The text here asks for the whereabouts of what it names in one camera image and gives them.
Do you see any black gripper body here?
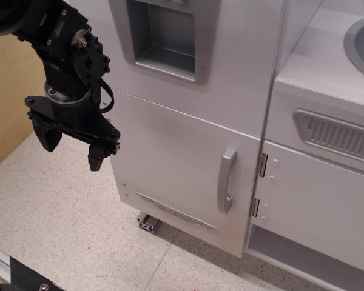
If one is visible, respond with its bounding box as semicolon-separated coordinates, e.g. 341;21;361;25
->
25;87;120;144

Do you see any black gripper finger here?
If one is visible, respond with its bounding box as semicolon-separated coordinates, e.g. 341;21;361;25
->
32;120;62;152
88;142;119;172

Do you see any white low fridge door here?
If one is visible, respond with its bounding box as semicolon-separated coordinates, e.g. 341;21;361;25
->
109;91;260;256

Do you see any silver fridge door handle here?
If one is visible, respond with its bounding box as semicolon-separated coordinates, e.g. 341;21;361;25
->
217;147;237;215

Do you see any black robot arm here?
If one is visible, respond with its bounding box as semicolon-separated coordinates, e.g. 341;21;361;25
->
0;1;120;171

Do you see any white toy fridge cabinet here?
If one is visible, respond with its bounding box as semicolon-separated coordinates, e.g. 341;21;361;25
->
62;0;323;258

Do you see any wooden board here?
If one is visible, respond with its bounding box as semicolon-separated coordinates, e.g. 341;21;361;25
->
0;35;45;163

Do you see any aluminium extrusion bar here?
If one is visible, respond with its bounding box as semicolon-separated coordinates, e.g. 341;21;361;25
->
136;212;162;235

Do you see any silver ice dispenser panel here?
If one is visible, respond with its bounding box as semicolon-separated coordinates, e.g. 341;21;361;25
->
109;1;221;85

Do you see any upper brass hinge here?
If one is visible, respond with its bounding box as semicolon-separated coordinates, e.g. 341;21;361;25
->
259;153;268;178

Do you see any brass hinge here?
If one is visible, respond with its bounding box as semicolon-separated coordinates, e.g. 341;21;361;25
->
252;198;260;217
259;153;268;178

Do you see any lower brass hinge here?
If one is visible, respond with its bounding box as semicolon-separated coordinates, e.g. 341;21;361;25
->
252;198;260;217

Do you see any white counter unit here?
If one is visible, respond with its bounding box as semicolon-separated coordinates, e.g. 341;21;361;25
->
246;1;364;290

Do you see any white cupboard door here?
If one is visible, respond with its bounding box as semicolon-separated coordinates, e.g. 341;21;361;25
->
252;142;364;270

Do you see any silver vent grille panel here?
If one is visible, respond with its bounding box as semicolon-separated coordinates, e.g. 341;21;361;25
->
292;109;364;162

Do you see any grey sink bowl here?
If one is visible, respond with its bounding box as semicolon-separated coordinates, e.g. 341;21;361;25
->
343;18;364;74

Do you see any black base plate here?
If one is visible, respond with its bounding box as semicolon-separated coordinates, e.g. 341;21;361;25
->
9;257;64;291

